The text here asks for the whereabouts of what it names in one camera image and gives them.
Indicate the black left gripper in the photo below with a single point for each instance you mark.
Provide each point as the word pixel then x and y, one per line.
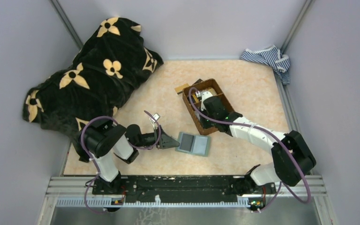
pixel 166 141

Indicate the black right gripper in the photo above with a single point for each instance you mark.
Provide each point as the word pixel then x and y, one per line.
pixel 204 124

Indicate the woven wicker divided basket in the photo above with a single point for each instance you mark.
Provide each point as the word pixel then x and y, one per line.
pixel 193 105

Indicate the green card holder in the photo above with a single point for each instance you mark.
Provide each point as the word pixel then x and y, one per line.
pixel 201 145

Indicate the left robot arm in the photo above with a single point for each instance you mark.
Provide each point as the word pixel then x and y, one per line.
pixel 102 139

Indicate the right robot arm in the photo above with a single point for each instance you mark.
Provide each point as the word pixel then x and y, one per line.
pixel 291 155

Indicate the grey card in holder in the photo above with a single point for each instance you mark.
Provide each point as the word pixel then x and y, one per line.
pixel 186 142

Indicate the black card on table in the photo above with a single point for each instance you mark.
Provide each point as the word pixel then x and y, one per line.
pixel 198 81

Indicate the gold card on table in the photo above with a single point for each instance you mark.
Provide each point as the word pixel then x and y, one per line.
pixel 179 89

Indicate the blue striped cloth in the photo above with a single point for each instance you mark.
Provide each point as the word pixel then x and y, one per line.
pixel 272 57

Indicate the black floral blanket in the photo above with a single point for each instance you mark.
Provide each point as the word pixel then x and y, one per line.
pixel 110 66

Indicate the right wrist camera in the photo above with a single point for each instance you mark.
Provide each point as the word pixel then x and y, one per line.
pixel 202 107

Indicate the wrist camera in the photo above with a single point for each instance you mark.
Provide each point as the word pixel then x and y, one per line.
pixel 155 117
pixel 202 107

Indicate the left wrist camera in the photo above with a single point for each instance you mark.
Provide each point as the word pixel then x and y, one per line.
pixel 155 117

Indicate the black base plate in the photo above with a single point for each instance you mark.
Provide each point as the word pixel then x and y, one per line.
pixel 181 189

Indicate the aluminium frame rail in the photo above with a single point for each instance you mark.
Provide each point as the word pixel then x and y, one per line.
pixel 76 191

